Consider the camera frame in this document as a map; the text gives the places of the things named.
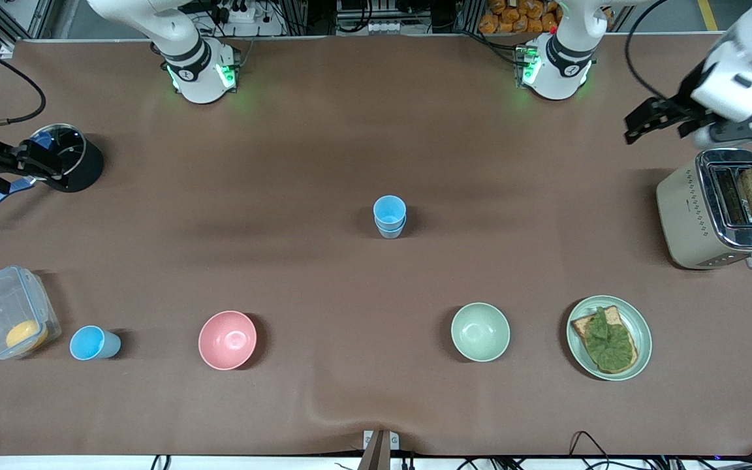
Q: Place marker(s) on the beige chrome toaster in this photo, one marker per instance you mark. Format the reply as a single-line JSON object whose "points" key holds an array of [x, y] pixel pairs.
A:
{"points": [[683, 222]]}

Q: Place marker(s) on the blue cup with white filling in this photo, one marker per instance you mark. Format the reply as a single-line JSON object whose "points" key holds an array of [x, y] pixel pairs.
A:
{"points": [[390, 233]]}

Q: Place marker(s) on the bag of orange buns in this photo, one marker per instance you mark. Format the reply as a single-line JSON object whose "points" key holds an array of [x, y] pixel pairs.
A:
{"points": [[513, 16]]}

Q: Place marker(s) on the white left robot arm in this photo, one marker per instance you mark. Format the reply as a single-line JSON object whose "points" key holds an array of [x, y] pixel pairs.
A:
{"points": [[562, 59]]}

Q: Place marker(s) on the yellow round food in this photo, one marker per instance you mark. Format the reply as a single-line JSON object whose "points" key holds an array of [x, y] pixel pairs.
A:
{"points": [[23, 335]]}

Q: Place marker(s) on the green lettuce leaf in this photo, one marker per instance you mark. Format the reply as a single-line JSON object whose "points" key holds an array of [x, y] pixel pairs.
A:
{"points": [[611, 346]]}

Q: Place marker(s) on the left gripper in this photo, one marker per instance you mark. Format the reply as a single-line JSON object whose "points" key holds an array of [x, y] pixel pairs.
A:
{"points": [[685, 95]]}

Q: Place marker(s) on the white power strip with plugs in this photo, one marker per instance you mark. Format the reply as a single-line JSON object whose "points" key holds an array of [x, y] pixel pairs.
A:
{"points": [[240, 13]]}

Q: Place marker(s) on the pale green plate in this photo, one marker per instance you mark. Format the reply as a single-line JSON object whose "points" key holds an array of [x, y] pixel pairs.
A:
{"points": [[642, 326]]}

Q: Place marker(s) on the metal table bracket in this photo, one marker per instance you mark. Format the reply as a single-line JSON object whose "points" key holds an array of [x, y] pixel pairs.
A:
{"points": [[379, 450]]}

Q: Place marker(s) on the aluminium frame profile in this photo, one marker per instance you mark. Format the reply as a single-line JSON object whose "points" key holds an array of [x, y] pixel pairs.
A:
{"points": [[38, 19]]}

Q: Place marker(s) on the white connector strip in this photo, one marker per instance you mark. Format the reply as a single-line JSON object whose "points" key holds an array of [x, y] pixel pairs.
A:
{"points": [[386, 27]]}

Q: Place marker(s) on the pink bowl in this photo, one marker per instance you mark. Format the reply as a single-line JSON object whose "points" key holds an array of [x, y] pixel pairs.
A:
{"points": [[227, 339]]}

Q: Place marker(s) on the glass lid blue knob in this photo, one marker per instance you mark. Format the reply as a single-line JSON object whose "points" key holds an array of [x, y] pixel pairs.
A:
{"points": [[43, 138]]}

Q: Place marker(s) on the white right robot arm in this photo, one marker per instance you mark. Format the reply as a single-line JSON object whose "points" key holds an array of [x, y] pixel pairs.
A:
{"points": [[193, 65]]}

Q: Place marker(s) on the pale green bowl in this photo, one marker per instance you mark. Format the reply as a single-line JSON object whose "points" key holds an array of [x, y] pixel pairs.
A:
{"points": [[480, 331]]}

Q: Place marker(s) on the toast slice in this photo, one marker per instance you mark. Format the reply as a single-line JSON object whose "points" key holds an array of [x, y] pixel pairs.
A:
{"points": [[581, 324]]}

